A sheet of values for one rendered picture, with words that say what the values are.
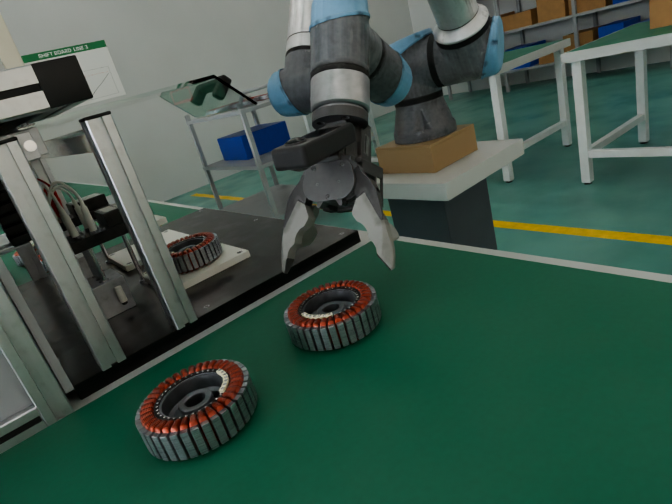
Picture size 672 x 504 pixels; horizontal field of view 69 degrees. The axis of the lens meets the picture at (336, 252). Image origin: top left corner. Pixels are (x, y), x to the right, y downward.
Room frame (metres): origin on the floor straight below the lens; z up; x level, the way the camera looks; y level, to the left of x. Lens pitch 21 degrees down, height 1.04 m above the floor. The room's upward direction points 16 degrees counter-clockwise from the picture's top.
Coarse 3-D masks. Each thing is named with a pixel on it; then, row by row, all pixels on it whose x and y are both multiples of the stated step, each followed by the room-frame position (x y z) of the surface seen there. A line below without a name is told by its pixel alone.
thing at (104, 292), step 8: (104, 272) 0.77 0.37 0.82; (112, 272) 0.76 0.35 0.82; (88, 280) 0.76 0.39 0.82; (96, 280) 0.74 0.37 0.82; (112, 280) 0.72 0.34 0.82; (120, 280) 0.73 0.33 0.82; (96, 288) 0.71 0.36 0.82; (104, 288) 0.71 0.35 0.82; (112, 288) 0.72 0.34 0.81; (128, 288) 0.73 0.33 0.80; (96, 296) 0.70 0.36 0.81; (104, 296) 0.71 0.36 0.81; (112, 296) 0.72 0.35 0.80; (128, 296) 0.73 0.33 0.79; (104, 304) 0.71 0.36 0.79; (112, 304) 0.71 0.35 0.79; (120, 304) 0.72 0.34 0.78; (128, 304) 0.72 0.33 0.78; (104, 312) 0.70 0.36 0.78; (112, 312) 0.71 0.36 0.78; (120, 312) 0.72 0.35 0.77
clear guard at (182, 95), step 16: (192, 80) 0.77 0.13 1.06; (208, 80) 0.80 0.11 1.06; (144, 96) 0.73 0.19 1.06; (160, 96) 0.96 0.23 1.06; (176, 96) 0.94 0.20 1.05; (192, 96) 0.91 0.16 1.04; (208, 96) 0.87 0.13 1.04; (224, 96) 0.84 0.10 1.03; (240, 96) 0.81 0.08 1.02; (80, 112) 0.68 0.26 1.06; (96, 112) 0.80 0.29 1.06; (192, 112) 0.99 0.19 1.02; (208, 112) 0.95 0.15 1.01; (16, 128) 0.65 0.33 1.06
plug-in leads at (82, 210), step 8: (64, 184) 0.73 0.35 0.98; (48, 192) 0.72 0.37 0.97; (72, 192) 0.75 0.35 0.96; (48, 200) 0.72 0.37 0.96; (56, 200) 0.72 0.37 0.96; (72, 200) 0.77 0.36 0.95; (80, 200) 0.73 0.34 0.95; (80, 208) 0.73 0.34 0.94; (64, 216) 0.72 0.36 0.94; (80, 216) 0.77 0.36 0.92; (88, 216) 0.73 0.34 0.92; (64, 224) 0.75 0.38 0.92; (72, 224) 0.73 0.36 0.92; (88, 224) 0.73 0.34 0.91; (72, 232) 0.73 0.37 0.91; (96, 232) 0.73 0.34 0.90
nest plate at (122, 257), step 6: (162, 234) 1.10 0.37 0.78; (168, 234) 1.08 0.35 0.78; (174, 234) 1.07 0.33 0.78; (180, 234) 1.05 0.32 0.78; (186, 234) 1.04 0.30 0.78; (168, 240) 1.03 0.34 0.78; (174, 240) 1.02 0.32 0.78; (132, 246) 1.07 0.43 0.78; (120, 252) 1.05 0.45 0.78; (126, 252) 1.03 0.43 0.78; (108, 258) 1.03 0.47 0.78; (114, 258) 1.01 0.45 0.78; (120, 258) 1.00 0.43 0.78; (126, 258) 0.98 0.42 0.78; (138, 258) 0.96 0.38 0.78; (114, 264) 1.01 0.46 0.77; (120, 264) 0.95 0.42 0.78; (126, 264) 0.94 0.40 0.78; (132, 264) 0.93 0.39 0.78; (126, 270) 0.93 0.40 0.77
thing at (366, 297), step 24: (312, 288) 0.57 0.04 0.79; (336, 288) 0.55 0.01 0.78; (360, 288) 0.53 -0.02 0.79; (288, 312) 0.52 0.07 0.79; (312, 312) 0.54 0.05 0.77; (336, 312) 0.51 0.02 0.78; (360, 312) 0.48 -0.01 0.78; (312, 336) 0.47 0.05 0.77; (336, 336) 0.46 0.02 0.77; (360, 336) 0.47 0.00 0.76
